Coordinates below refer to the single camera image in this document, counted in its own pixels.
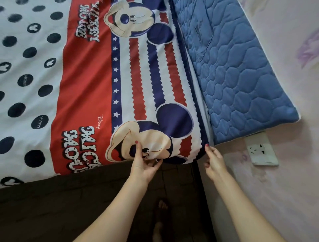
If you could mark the person's left forearm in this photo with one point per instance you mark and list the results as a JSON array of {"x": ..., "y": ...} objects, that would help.
[{"x": 114, "y": 214}]

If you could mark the person's right hand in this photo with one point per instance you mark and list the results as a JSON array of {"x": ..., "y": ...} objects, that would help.
[{"x": 215, "y": 164}]

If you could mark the cartoon print bed sheet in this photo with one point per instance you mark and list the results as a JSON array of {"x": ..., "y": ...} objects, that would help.
[{"x": 87, "y": 87}]

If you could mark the white wall socket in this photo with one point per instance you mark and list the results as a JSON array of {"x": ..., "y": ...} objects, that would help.
[{"x": 261, "y": 149}]

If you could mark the person's left hand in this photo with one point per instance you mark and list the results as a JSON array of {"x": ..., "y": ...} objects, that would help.
[{"x": 143, "y": 172}]

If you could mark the blue padded cushion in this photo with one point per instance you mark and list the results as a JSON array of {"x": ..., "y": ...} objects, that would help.
[{"x": 236, "y": 74}]

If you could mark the person's right forearm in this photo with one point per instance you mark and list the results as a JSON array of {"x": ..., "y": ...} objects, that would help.
[{"x": 244, "y": 214}]

